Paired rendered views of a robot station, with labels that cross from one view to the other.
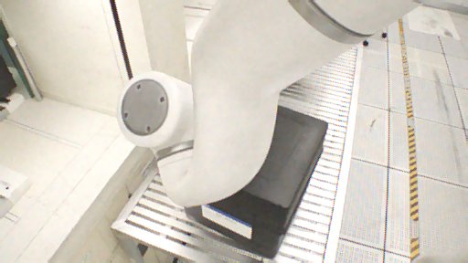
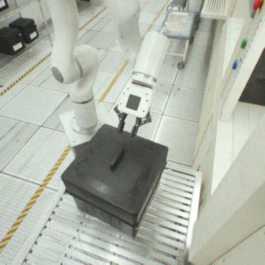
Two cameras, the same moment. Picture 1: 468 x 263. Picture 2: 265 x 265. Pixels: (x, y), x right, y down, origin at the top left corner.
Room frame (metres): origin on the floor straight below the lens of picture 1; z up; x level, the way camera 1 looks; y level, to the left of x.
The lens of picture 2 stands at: (0.94, -0.01, 1.62)
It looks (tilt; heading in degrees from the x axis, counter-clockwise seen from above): 49 degrees down; 178
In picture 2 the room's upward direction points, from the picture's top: straight up
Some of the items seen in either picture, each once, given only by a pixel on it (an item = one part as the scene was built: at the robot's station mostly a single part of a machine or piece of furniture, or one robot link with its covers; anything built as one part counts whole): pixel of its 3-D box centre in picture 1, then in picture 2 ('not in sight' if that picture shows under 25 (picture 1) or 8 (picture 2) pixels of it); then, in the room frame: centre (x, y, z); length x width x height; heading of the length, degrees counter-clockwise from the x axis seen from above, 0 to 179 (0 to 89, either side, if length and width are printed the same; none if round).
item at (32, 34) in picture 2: not in sight; (24, 30); (-2.33, -1.49, 0.31); 0.30 x 0.28 x 0.26; 164
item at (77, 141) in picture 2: not in sight; (96, 159); (0.06, -0.24, 0.38); 0.28 x 0.28 x 0.76; 25
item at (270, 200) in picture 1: (253, 148); (117, 166); (0.52, -0.05, 0.98); 0.29 x 0.29 x 0.13; 62
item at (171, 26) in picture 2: not in sight; (174, 26); (-2.04, 0.66, 0.47); 0.31 x 0.23 x 0.02; 1
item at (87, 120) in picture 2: not in sight; (85, 109); (0.06, -0.24, 0.85); 0.19 x 0.19 x 0.18
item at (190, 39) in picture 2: not in sight; (176, 38); (-2.20, 0.75, 0.24); 0.97 x 0.52 x 0.48; 162
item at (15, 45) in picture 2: not in sight; (9, 41); (-1.99, -1.60, 0.31); 0.30 x 0.28 x 0.26; 156
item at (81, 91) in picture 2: not in sight; (82, 73); (0.04, -0.22, 1.07); 0.19 x 0.12 x 0.24; 143
